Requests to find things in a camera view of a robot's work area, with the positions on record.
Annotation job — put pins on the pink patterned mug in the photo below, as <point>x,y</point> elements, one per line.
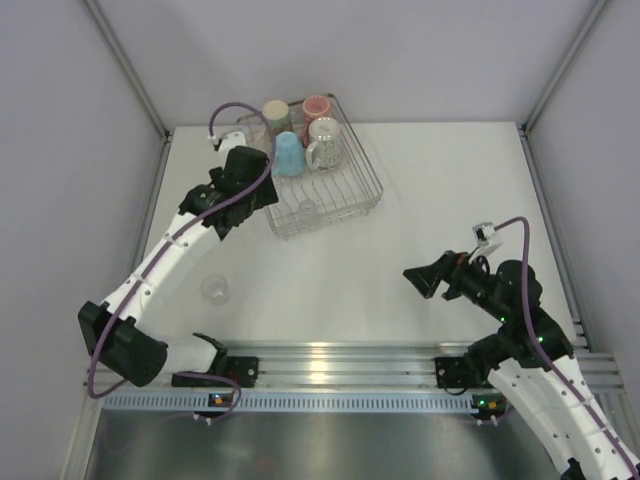
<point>314,107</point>

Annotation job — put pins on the aluminium mounting rail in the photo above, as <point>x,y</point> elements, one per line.
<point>346,365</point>

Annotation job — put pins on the aluminium frame post right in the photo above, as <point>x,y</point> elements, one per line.
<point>579,40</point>

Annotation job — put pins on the aluminium frame post left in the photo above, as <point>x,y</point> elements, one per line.
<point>108,35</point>

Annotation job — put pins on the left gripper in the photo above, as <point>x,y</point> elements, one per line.
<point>265,195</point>

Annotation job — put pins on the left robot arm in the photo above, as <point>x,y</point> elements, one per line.
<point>123,332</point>

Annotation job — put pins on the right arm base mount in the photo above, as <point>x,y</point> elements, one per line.
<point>457,374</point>

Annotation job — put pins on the wire dish rack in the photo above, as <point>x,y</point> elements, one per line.
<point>351,189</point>

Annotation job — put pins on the light blue mug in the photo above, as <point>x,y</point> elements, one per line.
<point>290,155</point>

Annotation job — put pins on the cream floral mug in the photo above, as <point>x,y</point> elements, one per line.
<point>278,116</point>

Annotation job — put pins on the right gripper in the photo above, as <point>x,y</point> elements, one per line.
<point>426,278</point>

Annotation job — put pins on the aluminium frame post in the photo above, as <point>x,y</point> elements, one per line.
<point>579,40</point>
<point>108,35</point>

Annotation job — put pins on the clear glass tumbler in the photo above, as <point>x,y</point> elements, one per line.
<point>215,290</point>
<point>307,209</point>

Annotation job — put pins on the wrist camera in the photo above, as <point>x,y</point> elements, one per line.
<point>487,240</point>
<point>223,144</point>

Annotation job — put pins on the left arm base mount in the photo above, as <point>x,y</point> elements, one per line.
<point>243,370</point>

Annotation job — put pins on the slotted cable duct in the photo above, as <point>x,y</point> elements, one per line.
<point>294,402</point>

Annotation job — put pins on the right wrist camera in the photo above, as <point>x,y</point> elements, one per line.
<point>487,240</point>

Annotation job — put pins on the white mug orange interior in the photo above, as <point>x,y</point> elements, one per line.
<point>325,149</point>

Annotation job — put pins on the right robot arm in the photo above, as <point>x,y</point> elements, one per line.
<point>531,362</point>

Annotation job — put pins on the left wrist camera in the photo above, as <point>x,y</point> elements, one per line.
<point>223,144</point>

